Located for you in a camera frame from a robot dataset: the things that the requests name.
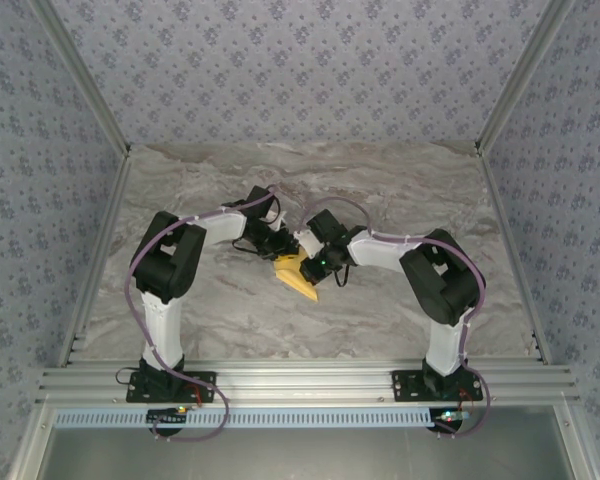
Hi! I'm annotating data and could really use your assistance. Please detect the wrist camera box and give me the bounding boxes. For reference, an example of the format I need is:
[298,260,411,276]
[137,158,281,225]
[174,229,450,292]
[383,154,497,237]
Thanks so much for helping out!
[243,185,289,234]
[292,209,349,259]

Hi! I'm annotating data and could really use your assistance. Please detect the aluminium side rail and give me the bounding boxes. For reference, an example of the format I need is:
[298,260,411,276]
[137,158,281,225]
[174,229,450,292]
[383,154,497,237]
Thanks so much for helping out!
[476,144,554,367]
[57,149,134,369]

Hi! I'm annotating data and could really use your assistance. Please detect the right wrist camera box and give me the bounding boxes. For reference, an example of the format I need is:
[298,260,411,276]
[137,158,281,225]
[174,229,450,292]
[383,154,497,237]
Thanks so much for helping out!
[292,209,349,259]

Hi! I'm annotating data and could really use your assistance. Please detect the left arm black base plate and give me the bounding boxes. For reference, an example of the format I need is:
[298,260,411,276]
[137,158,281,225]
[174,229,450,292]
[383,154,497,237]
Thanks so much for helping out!
[125,370,218,404]

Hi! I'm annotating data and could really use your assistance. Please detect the yellow paper sheet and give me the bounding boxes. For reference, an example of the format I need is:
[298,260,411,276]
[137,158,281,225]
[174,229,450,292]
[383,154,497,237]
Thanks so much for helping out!
[272,251,322,305]

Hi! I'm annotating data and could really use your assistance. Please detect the grey metal sheet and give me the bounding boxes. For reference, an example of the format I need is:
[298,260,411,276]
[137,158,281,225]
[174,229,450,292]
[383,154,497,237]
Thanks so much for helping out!
[34,427,576,480]

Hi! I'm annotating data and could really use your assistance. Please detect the aluminium frame leg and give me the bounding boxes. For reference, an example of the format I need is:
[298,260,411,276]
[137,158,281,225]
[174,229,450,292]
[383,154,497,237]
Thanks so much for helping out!
[7,403,56,480]
[559,403,599,480]

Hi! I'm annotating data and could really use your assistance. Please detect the aluminium frame post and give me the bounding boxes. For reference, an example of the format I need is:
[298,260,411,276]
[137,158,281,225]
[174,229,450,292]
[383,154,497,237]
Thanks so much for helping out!
[28,0,134,160]
[473,0,579,157]

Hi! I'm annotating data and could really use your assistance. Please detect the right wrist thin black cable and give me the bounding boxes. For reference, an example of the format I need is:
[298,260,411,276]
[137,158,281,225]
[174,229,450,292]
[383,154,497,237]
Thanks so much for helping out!
[332,263,355,289]

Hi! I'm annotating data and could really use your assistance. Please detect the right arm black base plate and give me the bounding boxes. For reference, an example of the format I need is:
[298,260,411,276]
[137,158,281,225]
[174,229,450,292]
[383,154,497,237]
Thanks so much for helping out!
[390,369,483,403]

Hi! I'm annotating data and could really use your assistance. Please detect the left wrist thin black cable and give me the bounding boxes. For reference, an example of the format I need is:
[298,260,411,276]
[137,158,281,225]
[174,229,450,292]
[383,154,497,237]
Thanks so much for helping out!
[230,237,262,259]

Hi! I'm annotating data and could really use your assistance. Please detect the slotted white cable duct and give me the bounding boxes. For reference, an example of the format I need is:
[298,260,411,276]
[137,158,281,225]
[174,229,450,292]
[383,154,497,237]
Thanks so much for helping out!
[53,407,440,430]

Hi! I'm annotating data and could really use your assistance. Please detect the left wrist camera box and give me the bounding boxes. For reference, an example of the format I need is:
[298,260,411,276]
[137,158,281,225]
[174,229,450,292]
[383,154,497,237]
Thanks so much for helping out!
[243,185,289,234]

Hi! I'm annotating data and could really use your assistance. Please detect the wrist thin black cable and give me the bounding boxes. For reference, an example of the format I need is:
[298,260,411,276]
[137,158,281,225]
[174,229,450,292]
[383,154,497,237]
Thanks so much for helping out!
[332,263,355,289]
[230,237,262,259]

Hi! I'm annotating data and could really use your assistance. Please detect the aluminium cross rail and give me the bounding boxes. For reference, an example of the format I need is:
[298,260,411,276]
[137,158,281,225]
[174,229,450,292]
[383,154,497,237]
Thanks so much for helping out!
[33,355,582,407]

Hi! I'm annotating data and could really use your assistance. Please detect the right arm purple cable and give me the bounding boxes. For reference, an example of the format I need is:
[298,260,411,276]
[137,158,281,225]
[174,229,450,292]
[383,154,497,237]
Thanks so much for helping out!
[304,195,494,440]

